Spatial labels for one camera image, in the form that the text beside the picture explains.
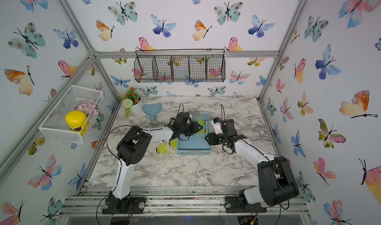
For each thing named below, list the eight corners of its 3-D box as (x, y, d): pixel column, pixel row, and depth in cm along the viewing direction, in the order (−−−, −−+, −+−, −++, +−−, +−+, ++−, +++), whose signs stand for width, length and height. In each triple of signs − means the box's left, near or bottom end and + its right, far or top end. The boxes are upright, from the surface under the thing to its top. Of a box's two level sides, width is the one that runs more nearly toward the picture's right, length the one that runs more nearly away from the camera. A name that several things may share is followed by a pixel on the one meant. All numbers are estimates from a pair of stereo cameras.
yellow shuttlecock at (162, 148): (156, 153, 94) (155, 150, 91) (157, 145, 97) (156, 142, 94) (167, 153, 94) (166, 150, 91) (168, 145, 97) (167, 142, 94)
